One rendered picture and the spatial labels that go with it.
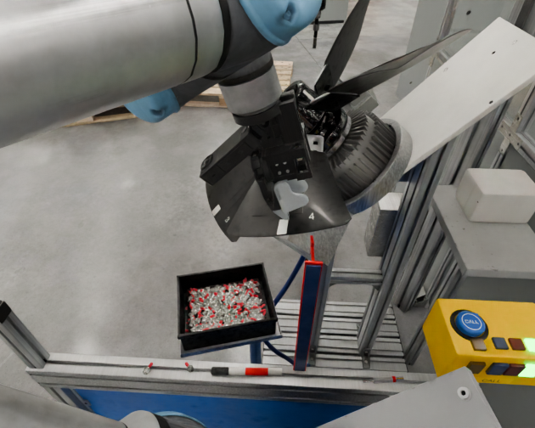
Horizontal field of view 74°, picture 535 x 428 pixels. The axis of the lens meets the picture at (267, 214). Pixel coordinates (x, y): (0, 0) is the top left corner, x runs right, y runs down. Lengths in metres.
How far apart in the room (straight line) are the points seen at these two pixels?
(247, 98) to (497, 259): 0.84
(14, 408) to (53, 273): 2.00
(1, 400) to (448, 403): 0.41
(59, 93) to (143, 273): 1.95
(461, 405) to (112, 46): 0.44
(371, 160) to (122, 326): 1.50
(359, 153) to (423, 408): 0.52
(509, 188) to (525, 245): 0.16
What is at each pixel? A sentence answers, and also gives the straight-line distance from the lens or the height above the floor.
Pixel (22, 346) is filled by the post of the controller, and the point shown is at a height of 0.95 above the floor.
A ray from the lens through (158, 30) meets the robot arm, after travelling 0.22.
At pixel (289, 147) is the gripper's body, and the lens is 0.49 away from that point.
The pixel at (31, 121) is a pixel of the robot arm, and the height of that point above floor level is 1.49.
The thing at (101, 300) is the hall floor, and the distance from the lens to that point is 2.09.
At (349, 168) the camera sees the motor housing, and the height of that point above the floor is 1.12.
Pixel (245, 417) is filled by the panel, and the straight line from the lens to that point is 1.00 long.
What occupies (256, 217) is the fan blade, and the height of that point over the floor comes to 1.14.
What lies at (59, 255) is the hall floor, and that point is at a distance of 2.42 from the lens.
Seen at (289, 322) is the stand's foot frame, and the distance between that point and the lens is 1.74.
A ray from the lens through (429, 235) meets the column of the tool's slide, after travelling 1.64.
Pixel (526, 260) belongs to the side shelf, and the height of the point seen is 0.86.
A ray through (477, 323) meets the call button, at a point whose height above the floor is 1.08.
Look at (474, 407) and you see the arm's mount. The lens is 0.46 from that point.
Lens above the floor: 1.57
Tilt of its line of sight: 42 degrees down
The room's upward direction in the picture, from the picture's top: straight up
